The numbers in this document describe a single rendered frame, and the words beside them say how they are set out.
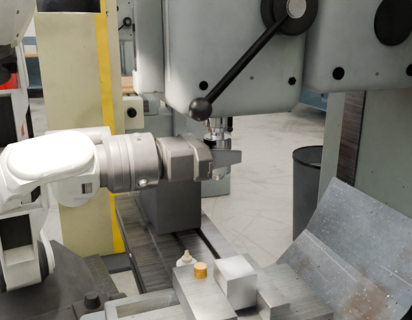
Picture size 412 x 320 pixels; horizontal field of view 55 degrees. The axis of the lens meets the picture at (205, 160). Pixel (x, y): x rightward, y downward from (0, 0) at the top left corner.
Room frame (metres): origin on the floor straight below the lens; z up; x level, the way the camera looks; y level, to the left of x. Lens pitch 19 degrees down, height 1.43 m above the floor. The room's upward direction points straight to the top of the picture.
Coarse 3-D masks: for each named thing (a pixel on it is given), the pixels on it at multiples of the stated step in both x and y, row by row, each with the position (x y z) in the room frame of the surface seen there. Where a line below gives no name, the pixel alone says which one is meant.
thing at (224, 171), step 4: (212, 148) 0.61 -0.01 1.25; (216, 148) 0.60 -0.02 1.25; (220, 148) 0.60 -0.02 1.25; (224, 148) 0.61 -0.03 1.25; (228, 148) 0.61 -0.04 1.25; (220, 168) 0.60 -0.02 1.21; (224, 168) 0.61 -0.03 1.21; (228, 168) 0.61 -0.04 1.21; (216, 172) 0.60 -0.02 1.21; (220, 172) 0.60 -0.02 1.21; (224, 172) 0.61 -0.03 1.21; (228, 172) 0.61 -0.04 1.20
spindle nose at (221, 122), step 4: (208, 120) 0.61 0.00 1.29; (212, 120) 0.61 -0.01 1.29; (216, 120) 0.60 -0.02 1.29; (220, 120) 0.60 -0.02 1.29; (224, 120) 0.61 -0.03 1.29; (204, 124) 0.62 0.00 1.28; (208, 124) 0.61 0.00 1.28; (212, 124) 0.61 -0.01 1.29; (216, 124) 0.60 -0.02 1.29; (220, 124) 0.60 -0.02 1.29; (224, 124) 0.61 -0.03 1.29
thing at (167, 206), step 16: (144, 192) 1.03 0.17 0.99; (160, 192) 0.90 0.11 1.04; (176, 192) 0.92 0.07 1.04; (192, 192) 0.93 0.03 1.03; (144, 208) 1.04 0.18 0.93; (160, 208) 0.90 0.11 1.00; (176, 208) 0.91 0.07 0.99; (192, 208) 0.93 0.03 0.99; (160, 224) 0.90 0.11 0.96; (176, 224) 0.91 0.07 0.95; (192, 224) 0.93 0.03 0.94
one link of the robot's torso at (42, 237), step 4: (40, 232) 1.25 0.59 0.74; (44, 232) 1.28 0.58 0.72; (40, 236) 1.26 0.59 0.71; (44, 236) 1.23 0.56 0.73; (40, 240) 1.26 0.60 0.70; (44, 240) 1.20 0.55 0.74; (48, 240) 1.23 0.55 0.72; (44, 244) 1.17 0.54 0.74; (48, 244) 1.20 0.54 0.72; (44, 248) 1.17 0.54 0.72; (48, 248) 1.16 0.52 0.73; (48, 252) 1.15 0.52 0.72; (52, 252) 1.17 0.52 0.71; (48, 256) 1.14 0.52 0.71; (52, 256) 1.15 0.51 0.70; (48, 260) 1.13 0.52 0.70; (52, 260) 1.15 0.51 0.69; (48, 264) 1.13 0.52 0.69; (52, 264) 1.13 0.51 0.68; (48, 268) 1.13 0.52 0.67; (52, 268) 1.13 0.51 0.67; (52, 272) 1.14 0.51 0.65
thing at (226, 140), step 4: (204, 136) 0.63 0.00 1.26; (208, 136) 0.63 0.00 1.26; (224, 136) 0.63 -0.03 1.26; (228, 136) 0.63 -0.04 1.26; (204, 140) 0.62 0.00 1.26; (208, 140) 0.61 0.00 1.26; (212, 140) 0.61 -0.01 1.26; (216, 140) 0.61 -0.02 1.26; (220, 140) 0.61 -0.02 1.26; (224, 140) 0.61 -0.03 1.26; (228, 140) 0.61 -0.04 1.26; (208, 144) 0.61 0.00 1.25; (212, 144) 0.61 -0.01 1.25; (216, 144) 0.60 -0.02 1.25; (220, 144) 0.60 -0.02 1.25; (224, 144) 0.61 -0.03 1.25; (228, 144) 0.61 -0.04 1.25
